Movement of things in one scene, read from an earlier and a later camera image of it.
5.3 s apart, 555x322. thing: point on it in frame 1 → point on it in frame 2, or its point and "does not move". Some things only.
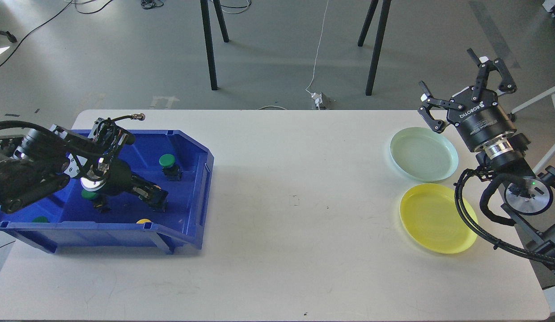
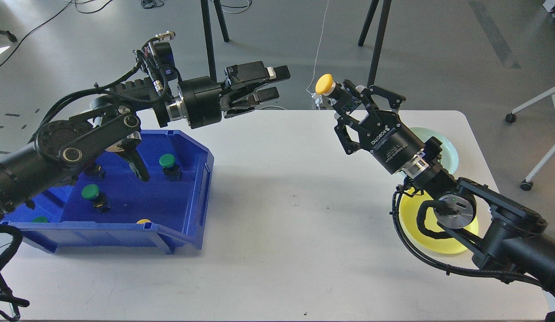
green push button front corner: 40,219 does not move
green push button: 172,171 does not move
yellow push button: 158,206 → 325,86
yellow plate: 430,213 does not move
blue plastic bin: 66,220 does not move
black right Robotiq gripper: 475,112 → 394,143
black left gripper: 111,177 → 200,102
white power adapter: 318,99 does not move
